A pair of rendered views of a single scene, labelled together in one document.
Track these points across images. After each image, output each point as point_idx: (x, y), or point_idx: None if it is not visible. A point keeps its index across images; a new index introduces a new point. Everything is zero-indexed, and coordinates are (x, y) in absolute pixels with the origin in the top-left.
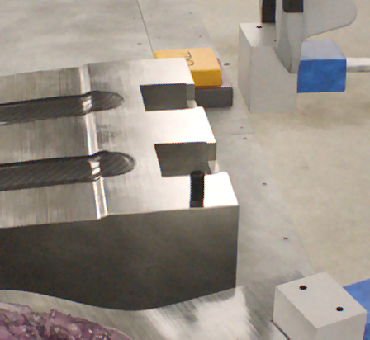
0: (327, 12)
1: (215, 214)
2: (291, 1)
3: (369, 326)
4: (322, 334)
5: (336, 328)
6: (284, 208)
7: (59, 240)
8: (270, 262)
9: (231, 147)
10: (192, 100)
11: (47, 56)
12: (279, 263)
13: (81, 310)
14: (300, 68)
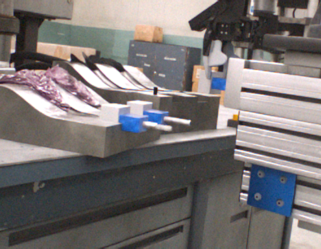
0: (217, 59)
1: (154, 97)
2: (205, 52)
3: (145, 112)
4: (128, 105)
5: (133, 105)
6: (214, 136)
7: (120, 96)
8: (185, 136)
9: (229, 131)
10: (207, 101)
11: (225, 118)
12: (187, 137)
13: (97, 96)
14: (213, 80)
